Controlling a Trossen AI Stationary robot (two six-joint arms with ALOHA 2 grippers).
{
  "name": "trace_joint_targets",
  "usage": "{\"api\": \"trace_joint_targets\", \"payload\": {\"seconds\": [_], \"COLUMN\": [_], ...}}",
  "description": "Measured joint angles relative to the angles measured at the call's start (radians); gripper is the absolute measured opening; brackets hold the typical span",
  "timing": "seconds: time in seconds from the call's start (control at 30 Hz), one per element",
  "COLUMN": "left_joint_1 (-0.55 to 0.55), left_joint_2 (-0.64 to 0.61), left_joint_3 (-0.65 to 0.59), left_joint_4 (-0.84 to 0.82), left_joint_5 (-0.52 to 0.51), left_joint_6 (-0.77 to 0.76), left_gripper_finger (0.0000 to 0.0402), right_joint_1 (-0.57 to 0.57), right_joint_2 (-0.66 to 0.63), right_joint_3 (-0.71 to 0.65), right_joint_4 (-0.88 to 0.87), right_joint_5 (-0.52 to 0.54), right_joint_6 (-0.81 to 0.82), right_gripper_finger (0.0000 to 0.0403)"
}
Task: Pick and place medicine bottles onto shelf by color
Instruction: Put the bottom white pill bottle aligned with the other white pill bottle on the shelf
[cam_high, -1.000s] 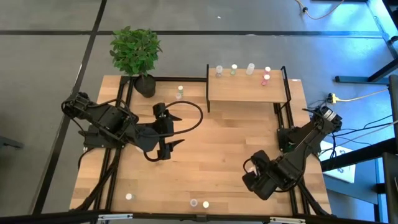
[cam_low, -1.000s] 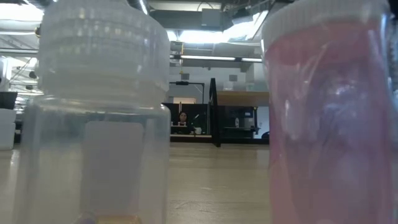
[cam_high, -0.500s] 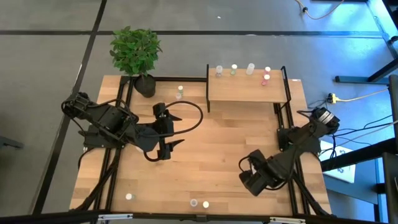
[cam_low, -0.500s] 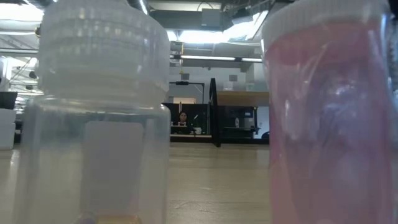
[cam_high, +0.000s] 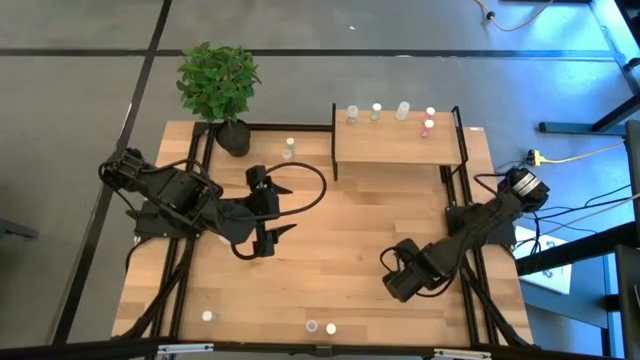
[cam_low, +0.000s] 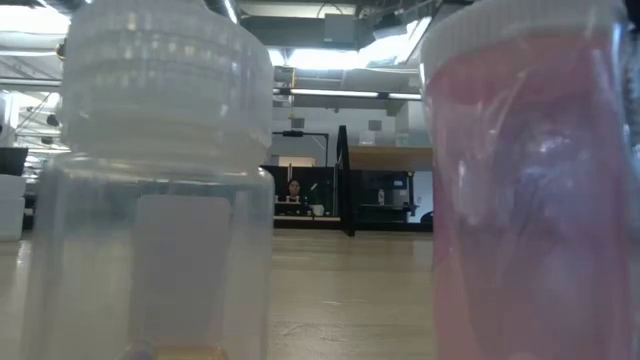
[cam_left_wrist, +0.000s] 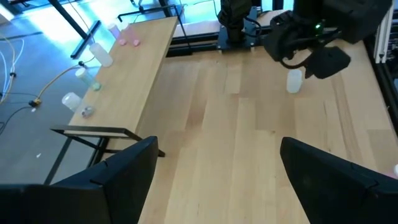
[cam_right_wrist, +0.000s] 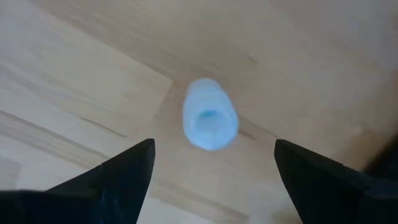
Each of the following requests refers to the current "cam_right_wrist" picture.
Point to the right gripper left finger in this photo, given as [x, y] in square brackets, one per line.
[127, 180]

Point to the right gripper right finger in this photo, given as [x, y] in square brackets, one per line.
[311, 186]

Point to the clear medicine bottle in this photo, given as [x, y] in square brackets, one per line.
[210, 118]

